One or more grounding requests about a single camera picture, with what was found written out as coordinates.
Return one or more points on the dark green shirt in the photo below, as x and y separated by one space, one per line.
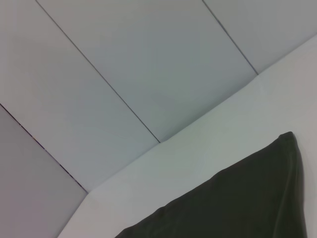
235 198

